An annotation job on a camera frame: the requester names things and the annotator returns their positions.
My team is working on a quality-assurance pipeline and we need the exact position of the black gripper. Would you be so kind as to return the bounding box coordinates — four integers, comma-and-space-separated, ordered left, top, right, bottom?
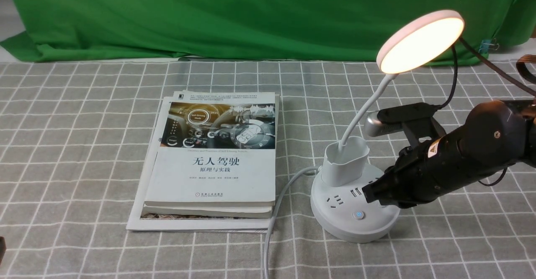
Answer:
362, 133, 477, 209

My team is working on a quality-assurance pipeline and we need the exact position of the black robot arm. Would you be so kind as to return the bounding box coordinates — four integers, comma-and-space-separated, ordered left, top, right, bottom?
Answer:
362, 100, 535, 209

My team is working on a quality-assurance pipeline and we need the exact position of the white desk lamp with socket base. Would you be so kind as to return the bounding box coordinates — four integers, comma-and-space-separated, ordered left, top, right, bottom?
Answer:
310, 10, 465, 243

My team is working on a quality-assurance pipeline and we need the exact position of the large white bottom magazine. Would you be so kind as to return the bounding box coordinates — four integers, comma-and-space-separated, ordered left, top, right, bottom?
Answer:
126, 91, 280, 232

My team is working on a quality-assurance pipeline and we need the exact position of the white self-driving textbook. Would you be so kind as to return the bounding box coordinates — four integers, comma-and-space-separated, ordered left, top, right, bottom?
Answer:
145, 91, 279, 207

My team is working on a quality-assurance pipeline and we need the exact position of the green backdrop cloth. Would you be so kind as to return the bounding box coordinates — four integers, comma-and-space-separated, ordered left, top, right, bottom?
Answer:
1, 0, 535, 62

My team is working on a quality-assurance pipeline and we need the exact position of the blue binder clip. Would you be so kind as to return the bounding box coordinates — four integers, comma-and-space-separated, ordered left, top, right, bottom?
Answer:
478, 38, 500, 54

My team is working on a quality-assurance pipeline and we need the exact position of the grey checked tablecloth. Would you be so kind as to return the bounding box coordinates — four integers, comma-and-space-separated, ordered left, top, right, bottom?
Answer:
0, 62, 536, 279

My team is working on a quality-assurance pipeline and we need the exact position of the dark object at left edge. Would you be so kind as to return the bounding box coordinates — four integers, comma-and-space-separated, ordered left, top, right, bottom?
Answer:
0, 236, 7, 264

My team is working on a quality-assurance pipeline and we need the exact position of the white lamp power cable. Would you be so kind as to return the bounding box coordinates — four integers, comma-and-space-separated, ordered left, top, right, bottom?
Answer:
263, 166, 321, 279

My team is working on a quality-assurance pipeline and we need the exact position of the black camera cable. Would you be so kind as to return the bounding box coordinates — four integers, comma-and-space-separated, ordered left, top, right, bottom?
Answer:
433, 36, 536, 111

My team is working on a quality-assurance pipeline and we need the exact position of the brown flat ribbon cable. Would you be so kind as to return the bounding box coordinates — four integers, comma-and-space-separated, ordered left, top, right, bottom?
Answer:
516, 54, 536, 84

